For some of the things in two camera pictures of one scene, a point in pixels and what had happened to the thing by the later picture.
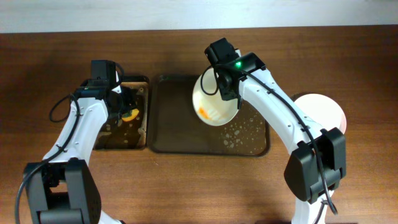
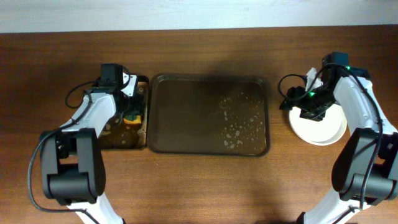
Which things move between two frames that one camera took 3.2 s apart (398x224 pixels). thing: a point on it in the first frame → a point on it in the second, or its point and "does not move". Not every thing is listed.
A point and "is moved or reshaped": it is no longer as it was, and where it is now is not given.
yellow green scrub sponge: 130,116 is moved or reshaped
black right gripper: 229,92 → 315,109
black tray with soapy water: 117,134 does not move
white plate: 209,106 → 328,130
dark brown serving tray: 176,127 does not move
